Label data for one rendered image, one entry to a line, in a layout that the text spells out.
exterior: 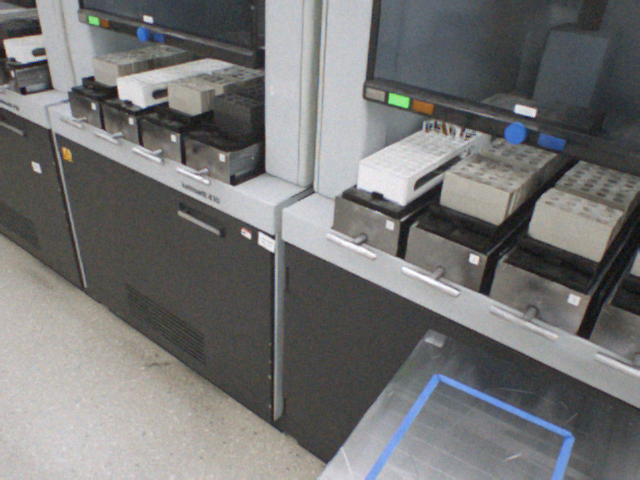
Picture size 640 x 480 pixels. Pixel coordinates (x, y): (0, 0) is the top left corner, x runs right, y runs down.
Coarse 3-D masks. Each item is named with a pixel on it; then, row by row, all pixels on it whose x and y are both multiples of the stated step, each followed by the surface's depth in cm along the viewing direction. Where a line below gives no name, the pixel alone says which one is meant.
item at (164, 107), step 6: (168, 102) 130; (156, 108) 128; (162, 108) 126; (168, 108) 130; (168, 114) 126; (174, 114) 125; (180, 114) 123; (186, 114) 127; (198, 114) 123; (204, 114) 125; (210, 114) 126; (186, 120) 123; (192, 120) 123; (198, 120) 124
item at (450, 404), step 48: (432, 336) 66; (432, 384) 59; (480, 384) 60; (528, 384) 60; (384, 432) 54; (432, 432) 54; (480, 432) 54; (528, 432) 54; (576, 432) 55; (624, 432) 55
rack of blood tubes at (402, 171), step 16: (400, 144) 106; (416, 144) 107; (432, 144) 107; (448, 144) 106; (464, 144) 107; (368, 160) 99; (384, 160) 99; (400, 160) 99; (416, 160) 99; (432, 160) 99; (448, 160) 109; (464, 160) 110; (368, 176) 97; (384, 176) 95; (400, 176) 93; (416, 176) 95; (432, 176) 107; (384, 192) 96; (400, 192) 94; (416, 192) 97
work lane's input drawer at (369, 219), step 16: (352, 192) 98; (432, 192) 101; (336, 208) 100; (352, 208) 97; (368, 208) 95; (384, 208) 94; (400, 208) 94; (416, 208) 96; (336, 224) 101; (352, 224) 99; (368, 224) 96; (384, 224) 94; (400, 224) 92; (336, 240) 97; (368, 240) 98; (384, 240) 96; (400, 240) 94; (368, 256) 93
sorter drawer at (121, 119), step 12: (108, 108) 133; (120, 108) 131; (132, 108) 130; (144, 108) 130; (108, 120) 135; (120, 120) 132; (132, 120) 129; (96, 132) 133; (120, 132) 134; (132, 132) 131; (120, 144) 129
